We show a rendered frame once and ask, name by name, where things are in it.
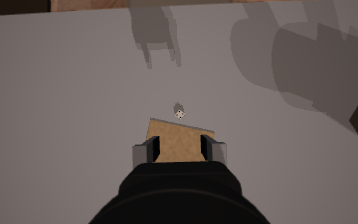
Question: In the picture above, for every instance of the tan square mat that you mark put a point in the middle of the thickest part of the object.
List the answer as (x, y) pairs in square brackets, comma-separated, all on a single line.
[(177, 143)]

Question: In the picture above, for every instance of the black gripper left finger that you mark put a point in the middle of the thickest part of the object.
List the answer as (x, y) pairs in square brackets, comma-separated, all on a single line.
[(146, 152)]

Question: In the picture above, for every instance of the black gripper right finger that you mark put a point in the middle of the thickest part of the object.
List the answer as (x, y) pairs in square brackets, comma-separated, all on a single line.
[(213, 150)]

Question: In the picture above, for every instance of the white die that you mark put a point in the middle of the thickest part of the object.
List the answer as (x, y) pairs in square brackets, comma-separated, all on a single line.
[(179, 114)]

